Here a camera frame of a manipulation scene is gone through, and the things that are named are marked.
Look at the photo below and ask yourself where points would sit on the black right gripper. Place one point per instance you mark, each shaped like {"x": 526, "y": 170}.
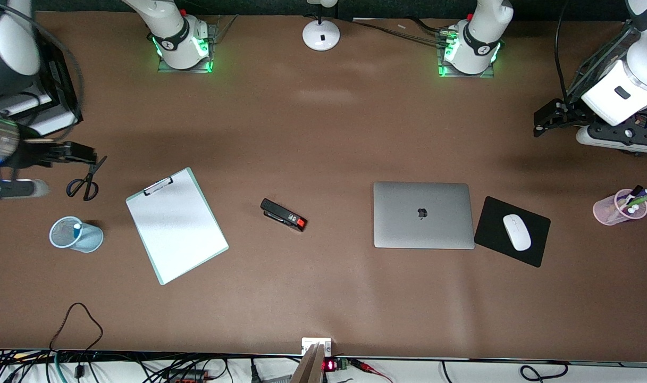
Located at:
{"x": 34, "y": 153}

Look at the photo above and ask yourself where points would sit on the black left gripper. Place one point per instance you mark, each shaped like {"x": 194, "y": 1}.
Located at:
{"x": 569, "y": 109}

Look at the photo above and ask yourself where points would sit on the blue marker white cap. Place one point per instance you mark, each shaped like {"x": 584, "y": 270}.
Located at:
{"x": 77, "y": 226}

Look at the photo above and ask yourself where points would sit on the silver laptop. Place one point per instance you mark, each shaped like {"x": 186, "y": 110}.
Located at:
{"x": 397, "y": 213}

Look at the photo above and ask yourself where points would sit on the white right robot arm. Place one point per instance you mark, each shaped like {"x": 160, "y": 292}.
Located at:
{"x": 177, "y": 45}

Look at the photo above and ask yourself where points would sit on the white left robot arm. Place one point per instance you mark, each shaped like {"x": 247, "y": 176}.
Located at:
{"x": 480, "y": 50}

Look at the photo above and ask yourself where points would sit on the black capped marker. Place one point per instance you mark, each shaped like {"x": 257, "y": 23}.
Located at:
{"x": 637, "y": 189}

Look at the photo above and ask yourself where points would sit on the black scissors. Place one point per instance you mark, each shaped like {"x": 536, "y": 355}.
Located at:
{"x": 91, "y": 180}

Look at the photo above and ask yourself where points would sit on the white paper stack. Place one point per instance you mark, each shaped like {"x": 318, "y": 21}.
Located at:
{"x": 57, "y": 126}

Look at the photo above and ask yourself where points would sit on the black stacked document tray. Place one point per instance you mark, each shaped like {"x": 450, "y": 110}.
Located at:
{"x": 62, "y": 90}

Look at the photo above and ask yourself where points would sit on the light blue mesh cup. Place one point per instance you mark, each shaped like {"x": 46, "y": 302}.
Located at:
{"x": 89, "y": 242}

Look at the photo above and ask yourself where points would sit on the pink translucent pen cup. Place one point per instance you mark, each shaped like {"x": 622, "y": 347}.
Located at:
{"x": 605, "y": 210}

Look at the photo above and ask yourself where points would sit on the light green clipboard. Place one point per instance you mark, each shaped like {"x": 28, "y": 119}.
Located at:
{"x": 191, "y": 174}

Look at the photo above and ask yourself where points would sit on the white computer mouse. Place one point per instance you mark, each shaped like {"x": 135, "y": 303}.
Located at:
{"x": 517, "y": 232}

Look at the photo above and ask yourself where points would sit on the white capped pen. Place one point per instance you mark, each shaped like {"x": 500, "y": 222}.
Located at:
{"x": 630, "y": 207}

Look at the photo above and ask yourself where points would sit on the light green pen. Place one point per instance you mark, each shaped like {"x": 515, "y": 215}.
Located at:
{"x": 645, "y": 199}

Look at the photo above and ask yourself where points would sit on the black mouse pad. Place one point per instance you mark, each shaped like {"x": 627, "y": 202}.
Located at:
{"x": 493, "y": 234}

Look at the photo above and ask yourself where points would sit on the white paper sheet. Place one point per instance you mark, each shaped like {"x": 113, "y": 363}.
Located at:
{"x": 185, "y": 239}

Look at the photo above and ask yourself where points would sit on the black stapler red tip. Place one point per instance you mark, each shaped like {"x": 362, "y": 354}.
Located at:
{"x": 280, "y": 214}

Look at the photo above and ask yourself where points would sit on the white round stand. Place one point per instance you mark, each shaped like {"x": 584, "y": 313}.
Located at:
{"x": 321, "y": 37}

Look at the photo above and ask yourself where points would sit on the orange black power strip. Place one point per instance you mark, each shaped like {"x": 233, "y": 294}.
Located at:
{"x": 187, "y": 376}

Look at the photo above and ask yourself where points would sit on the grey mounting beam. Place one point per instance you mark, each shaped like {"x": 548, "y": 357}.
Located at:
{"x": 308, "y": 367}

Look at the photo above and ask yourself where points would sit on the red LED display board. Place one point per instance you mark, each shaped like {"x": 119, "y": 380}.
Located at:
{"x": 331, "y": 365}

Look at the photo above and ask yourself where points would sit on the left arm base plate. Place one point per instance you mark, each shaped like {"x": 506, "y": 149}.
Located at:
{"x": 445, "y": 73}

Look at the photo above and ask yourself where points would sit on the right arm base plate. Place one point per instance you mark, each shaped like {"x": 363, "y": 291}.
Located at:
{"x": 166, "y": 68}

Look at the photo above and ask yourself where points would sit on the white mounting bracket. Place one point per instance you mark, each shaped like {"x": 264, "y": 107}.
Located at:
{"x": 308, "y": 343}

